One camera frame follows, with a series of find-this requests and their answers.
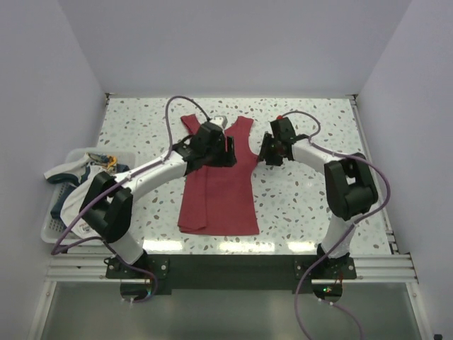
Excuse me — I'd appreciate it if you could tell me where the red tank top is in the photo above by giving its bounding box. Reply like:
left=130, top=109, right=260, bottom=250
left=178, top=116, right=259, bottom=237

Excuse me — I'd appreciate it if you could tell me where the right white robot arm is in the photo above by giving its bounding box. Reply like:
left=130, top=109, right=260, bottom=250
left=258, top=117, right=378, bottom=278

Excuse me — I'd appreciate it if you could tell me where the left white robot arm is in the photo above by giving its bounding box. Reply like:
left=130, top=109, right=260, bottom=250
left=80, top=115, right=236, bottom=278

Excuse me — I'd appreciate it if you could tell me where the white navy tank top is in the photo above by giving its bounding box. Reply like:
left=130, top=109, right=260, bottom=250
left=44, top=152, right=110, bottom=227

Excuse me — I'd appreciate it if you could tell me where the colourful printed garment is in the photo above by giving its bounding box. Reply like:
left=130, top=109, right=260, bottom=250
left=86, top=152, right=117, bottom=172

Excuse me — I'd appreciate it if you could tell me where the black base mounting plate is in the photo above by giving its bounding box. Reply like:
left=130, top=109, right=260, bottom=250
left=104, top=254, right=357, bottom=298

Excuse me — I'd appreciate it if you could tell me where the white plastic laundry basket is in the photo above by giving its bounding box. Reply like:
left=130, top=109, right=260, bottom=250
left=41, top=147, right=139, bottom=244

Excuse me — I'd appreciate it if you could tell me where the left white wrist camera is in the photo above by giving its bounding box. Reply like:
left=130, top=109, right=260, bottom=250
left=210, top=115, right=228, bottom=129

